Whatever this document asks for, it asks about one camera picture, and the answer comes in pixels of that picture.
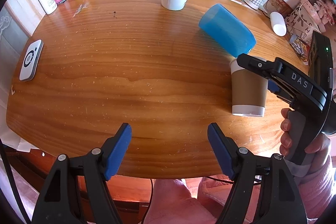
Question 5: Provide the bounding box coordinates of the brown sleeved paper cup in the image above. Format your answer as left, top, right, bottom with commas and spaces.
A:
230, 59, 268, 117

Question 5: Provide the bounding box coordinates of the small white plastic cup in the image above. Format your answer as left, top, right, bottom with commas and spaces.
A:
269, 11, 286, 37

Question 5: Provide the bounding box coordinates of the blue plastic cup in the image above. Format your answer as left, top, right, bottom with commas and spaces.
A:
199, 3, 256, 57

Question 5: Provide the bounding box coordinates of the right hand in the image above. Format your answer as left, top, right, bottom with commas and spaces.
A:
279, 107, 332, 178

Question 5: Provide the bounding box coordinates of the letter-printed canvas bag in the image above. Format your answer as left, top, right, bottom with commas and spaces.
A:
284, 4, 319, 45

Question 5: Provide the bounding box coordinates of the rag doll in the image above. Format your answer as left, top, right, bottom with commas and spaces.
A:
300, 0, 335, 33

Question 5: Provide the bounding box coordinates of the white remote device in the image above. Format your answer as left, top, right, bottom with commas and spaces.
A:
19, 39, 44, 81

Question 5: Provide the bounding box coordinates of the white lace cloth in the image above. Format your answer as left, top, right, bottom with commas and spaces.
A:
1, 7, 28, 101

